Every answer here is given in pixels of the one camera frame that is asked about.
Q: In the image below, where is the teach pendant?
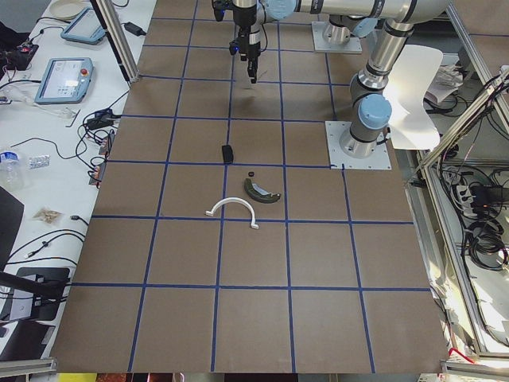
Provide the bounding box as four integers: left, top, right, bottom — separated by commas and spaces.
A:
60, 7, 105, 45
34, 57, 94, 104

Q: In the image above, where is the green brake shoe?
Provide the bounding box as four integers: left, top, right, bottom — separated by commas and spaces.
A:
243, 177, 282, 204

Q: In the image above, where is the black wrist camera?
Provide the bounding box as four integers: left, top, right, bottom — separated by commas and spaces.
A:
228, 38, 239, 56

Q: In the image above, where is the white plastic chair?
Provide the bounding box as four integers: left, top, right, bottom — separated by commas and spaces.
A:
383, 45, 443, 150

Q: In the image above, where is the near teach pendant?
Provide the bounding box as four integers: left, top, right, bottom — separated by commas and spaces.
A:
34, 57, 94, 104

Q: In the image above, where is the far teach pendant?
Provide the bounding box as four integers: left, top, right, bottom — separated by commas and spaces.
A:
60, 7, 105, 45

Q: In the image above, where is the aluminium frame post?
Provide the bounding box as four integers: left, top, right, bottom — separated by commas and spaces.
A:
91, 0, 139, 84

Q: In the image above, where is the black brake pad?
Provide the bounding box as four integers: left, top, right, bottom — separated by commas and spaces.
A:
221, 145, 234, 165

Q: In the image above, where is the white curved plastic bracket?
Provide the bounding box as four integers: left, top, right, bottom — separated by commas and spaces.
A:
204, 197, 260, 232

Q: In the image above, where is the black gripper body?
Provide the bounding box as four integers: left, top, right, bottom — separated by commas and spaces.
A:
237, 26, 261, 60

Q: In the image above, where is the black power adapter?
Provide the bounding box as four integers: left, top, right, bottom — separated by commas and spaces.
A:
123, 21, 146, 37

